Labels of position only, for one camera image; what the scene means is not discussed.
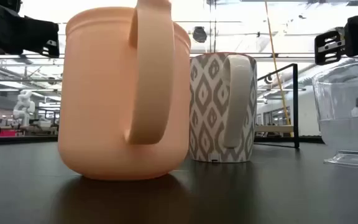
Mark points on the wooden shelf black metal frame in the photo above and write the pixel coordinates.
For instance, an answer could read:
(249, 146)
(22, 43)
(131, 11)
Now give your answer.
(296, 105)

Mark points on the clear plastic mug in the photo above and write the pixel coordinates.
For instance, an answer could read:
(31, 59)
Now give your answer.
(343, 137)

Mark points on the peach plastic mug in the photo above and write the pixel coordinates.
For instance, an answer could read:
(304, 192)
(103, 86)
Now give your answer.
(104, 109)

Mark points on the red box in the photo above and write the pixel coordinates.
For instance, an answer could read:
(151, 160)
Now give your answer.
(5, 133)

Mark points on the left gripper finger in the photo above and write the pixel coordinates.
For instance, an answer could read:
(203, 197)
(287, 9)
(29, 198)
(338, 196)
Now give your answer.
(30, 35)

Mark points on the grey white patterned mug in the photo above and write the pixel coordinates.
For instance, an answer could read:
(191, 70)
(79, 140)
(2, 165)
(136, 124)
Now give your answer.
(207, 109)

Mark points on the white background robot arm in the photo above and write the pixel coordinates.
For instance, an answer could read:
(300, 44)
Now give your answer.
(23, 109)

